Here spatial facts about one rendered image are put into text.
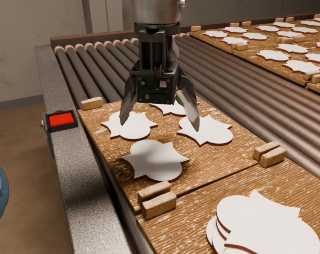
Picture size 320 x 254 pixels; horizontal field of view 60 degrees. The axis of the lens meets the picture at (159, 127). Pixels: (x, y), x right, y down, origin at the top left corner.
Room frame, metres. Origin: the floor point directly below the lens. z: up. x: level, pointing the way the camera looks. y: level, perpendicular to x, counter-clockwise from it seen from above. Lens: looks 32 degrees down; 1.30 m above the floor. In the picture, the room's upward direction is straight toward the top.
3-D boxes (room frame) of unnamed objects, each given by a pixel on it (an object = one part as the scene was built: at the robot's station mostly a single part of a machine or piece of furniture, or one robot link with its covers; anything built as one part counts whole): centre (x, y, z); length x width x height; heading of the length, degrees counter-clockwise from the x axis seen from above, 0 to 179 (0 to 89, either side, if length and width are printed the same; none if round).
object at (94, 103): (0.70, 0.19, 0.95); 0.06 x 0.02 x 0.03; 118
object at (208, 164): (0.59, -0.02, 0.93); 0.41 x 0.35 x 0.02; 28
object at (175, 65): (0.44, 0.01, 1.15); 0.09 x 0.08 x 0.12; 171
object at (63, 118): (0.65, 0.27, 0.92); 0.06 x 0.06 x 0.01; 24
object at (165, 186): (0.35, 0.01, 0.95); 0.06 x 0.02 x 0.03; 118
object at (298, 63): (1.15, -0.58, 0.94); 0.41 x 0.35 x 0.04; 23
